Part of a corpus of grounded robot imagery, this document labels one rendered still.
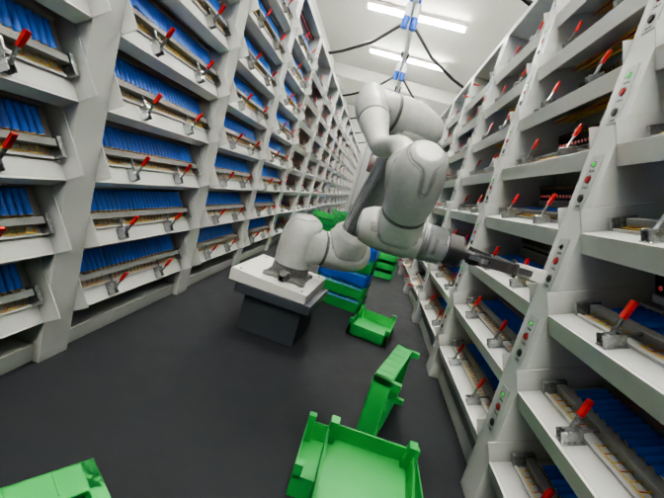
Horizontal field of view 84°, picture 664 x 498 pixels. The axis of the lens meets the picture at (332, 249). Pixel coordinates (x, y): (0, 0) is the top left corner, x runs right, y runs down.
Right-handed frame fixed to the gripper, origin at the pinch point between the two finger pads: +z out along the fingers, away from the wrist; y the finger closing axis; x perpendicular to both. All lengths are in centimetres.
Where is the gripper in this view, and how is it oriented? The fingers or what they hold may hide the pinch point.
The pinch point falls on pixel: (530, 273)
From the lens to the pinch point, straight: 97.8
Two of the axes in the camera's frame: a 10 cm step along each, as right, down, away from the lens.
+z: 9.5, 2.9, -0.7
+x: 2.7, -9.5, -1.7
